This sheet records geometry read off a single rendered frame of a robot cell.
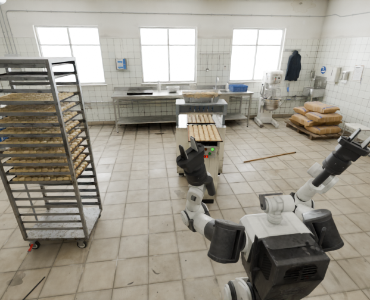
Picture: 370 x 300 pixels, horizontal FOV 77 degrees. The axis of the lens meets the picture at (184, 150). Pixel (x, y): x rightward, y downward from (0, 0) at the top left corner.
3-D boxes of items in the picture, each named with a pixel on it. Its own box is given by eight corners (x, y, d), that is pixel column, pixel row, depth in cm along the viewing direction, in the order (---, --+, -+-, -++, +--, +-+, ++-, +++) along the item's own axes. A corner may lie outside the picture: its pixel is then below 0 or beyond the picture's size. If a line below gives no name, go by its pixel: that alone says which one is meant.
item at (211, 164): (188, 177, 369) (189, 123, 332) (210, 177, 369) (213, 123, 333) (190, 205, 304) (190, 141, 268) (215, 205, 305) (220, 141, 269)
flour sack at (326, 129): (315, 135, 513) (317, 129, 507) (302, 129, 551) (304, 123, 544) (342, 133, 527) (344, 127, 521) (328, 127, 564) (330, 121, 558)
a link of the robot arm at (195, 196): (196, 172, 100) (192, 187, 111) (187, 188, 95) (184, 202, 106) (210, 179, 99) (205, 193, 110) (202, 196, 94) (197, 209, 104)
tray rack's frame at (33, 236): (103, 213, 282) (76, 56, 210) (89, 247, 236) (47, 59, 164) (50, 214, 281) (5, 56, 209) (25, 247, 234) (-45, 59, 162)
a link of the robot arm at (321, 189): (342, 177, 104) (326, 190, 115) (324, 163, 108) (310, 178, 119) (334, 185, 101) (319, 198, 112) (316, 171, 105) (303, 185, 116)
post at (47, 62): (89, 237, 236) (50, 58, 168) (88, 240, 234) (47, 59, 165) (86, 237, 236) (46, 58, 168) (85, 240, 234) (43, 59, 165)
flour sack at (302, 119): (289, 119, 586) (290, 112, 579) (303, 118, 594) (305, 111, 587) (308, 128, 522) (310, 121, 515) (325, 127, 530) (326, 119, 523)
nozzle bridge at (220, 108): (176, 121, 364) (176, 99, 350) (222, 120, 365) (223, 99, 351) (176, 127, 334) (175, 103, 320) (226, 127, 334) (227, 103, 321)
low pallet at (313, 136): (283, 125, 618) (284, 121, 613) (310, 123, 631) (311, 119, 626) (314, 141, 510) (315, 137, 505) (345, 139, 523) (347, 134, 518)
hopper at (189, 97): (181, 99, 348) (181, 90, 343) (218, 99, 349) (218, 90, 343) (181, 103, 322) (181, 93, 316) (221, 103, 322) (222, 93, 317)
